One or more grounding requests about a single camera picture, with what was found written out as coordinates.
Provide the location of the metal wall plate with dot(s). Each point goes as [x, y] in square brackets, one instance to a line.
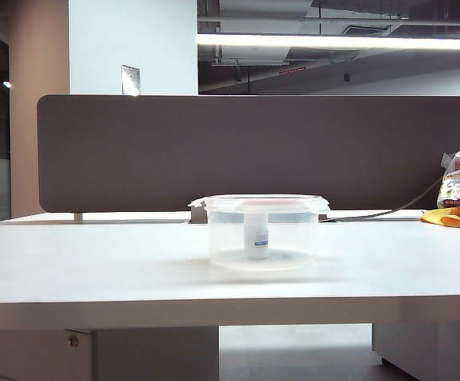
[131, 80]

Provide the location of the small white medicine bottle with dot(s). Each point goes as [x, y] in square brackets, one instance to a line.
[256, 242]

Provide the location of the brown fabric desk divider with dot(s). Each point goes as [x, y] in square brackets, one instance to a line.
[214, 151]

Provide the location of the clear round plastic lid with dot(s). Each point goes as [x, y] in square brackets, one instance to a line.
[261, 199]

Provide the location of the yellow cloth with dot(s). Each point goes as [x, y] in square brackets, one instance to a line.
[448, 219]

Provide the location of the long ceiling light strip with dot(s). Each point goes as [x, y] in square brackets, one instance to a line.
[333, 41]

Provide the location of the round metal screw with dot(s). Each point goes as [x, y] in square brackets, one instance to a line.
[72, 341]

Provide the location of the white desk support panel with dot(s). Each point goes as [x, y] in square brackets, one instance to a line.
[135, 353]

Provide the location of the round clear plastic box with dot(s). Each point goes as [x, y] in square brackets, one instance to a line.
[293, 238]

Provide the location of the white cabinet with vent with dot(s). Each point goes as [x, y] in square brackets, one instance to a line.
[424, 349]

